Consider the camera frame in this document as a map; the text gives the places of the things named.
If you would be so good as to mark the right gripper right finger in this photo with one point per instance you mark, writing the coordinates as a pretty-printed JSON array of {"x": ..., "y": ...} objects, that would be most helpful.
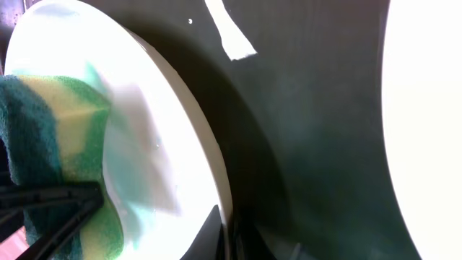
[{"x": 246, "y": 242}]

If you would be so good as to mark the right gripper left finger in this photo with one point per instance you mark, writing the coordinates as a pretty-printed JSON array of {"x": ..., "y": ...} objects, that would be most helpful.
[{"x": 209, "y": 244}]

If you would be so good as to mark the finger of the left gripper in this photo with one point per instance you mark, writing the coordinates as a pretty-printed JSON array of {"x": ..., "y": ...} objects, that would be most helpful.
[{"x": 86, "y": 197}]

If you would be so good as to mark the green yellow sponge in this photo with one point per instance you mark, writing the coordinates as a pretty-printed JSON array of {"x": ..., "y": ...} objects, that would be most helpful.
[{"x": 53, "y": 130}]

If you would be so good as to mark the pale blue plate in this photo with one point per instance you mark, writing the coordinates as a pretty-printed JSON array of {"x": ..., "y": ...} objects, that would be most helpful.
[{"x": 162, "y": 165}]

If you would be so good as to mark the white plate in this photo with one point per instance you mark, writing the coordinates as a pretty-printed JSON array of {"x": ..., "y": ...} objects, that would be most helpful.
[{"x": 421, "y": 107}]

